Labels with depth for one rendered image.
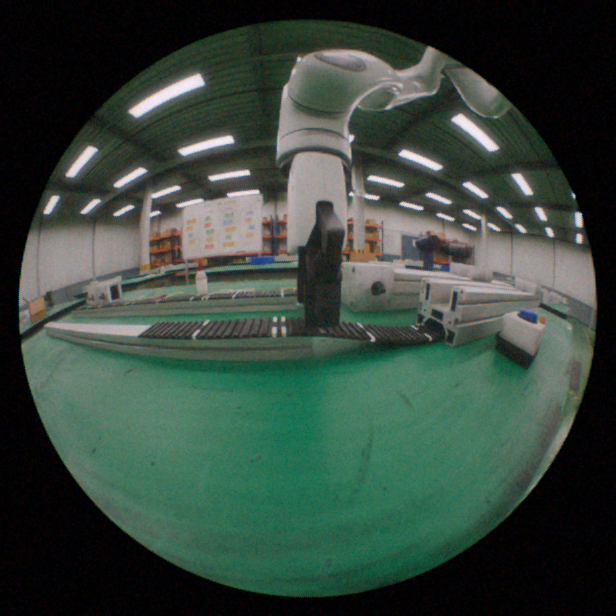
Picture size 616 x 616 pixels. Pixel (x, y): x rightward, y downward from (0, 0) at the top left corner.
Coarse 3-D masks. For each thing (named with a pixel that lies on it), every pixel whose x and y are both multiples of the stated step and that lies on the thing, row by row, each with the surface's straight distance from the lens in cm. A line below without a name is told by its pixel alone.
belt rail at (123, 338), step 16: (64, 336) 62; (80, 336) 50; (96, 336) 39; (112, 336) 34; (128, 336) 30; (128, 352) 32; (144, 352) 29; (160, 352) 27; (176, 352) 25; (192, 352) 24; (208, 352) 23; (224, 352) 22; (240, 352) 21; (256, 352) 21; (272, 352) 21; (288, 352) 21; (304, 352) 21
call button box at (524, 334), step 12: (516, 312) 39; (504, 324) 33; (516, 324) 33; (528, 324) 32; (540, 324) 36; (504, 336) 34; (516, 336) 33; (528, 336) 32; (540, 336) 33; (504, 348) 34; (516, 348) 33; (528, 348) 32; (516, 360) 33; (528, 360) 33
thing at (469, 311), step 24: (432, 288) 33; (456, 288) 29; (480, 288) 35; (504, 288) 63; (432, 312) 33; (456, 312) 29; (480, 312) 33; (504, 312) 46; (456, 336) 29; (480, 336) 37
